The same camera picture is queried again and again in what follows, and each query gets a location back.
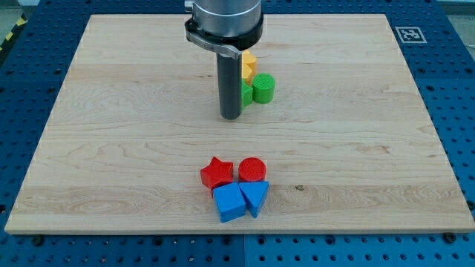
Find black tool flange clamp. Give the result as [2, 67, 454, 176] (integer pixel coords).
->
[184, 14, 264, 59]

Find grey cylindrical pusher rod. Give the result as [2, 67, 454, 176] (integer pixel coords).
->
[216, 53, 242, 119]

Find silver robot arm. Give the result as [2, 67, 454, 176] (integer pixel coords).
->
[184, 0, 263, 119]

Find blue cube block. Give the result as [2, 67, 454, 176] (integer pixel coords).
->
[212, 182, 246, 223]

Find wooden board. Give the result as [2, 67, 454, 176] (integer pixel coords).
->
[5, 14, 474, 234]

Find yellow block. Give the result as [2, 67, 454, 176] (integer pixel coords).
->
[242, 50, 258, 86]

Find green star block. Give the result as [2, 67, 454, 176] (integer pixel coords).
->
[241, 79, 254, 111]

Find green cylinder block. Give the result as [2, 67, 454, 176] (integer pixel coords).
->
[252, 73, 275, 104]

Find red cylinder block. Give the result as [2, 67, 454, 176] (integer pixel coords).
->
[238, 157, 267, 182]

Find red star block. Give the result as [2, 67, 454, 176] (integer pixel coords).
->
[200, 156, 234, 191]

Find blue triangle block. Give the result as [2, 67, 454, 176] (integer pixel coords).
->
[238, 181, 269, 218]

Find white fiducial marker tag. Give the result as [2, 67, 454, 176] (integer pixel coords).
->
[396, 26, 427, 44]

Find yellow black hazard tape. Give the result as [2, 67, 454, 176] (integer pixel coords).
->
[1, 13, 28, 53]

